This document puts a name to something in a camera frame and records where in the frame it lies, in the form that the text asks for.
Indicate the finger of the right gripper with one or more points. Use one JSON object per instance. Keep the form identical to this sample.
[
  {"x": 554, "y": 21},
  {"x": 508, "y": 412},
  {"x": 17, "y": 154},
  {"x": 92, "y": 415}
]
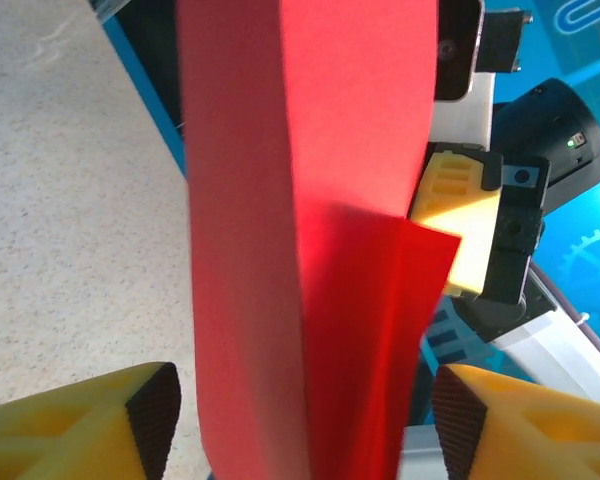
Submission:
[{"x": 455, "y": 205}]

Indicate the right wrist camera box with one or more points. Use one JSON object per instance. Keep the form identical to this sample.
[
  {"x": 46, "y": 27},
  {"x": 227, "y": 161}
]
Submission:
[{"x": 455, "y": 50}]

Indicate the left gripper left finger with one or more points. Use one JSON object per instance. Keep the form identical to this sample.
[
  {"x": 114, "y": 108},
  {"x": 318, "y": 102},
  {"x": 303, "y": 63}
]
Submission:
[{"x": 55, "y": 440}]

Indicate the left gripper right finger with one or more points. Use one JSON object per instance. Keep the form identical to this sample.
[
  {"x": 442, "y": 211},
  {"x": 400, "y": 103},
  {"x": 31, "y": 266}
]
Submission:
[{"x": 530, "y": 440}]

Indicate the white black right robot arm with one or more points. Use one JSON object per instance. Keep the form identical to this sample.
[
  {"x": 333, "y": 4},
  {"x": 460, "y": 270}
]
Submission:
[{"x": 555, "y": 350}]

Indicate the blue printed side wall panel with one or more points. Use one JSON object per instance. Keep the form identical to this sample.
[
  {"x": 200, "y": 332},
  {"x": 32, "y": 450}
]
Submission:
[{"x": 590, "y": 250}]

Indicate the red paper sheet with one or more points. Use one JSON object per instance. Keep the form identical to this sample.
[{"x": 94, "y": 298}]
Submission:
[{"x": 280, "y": 200}]

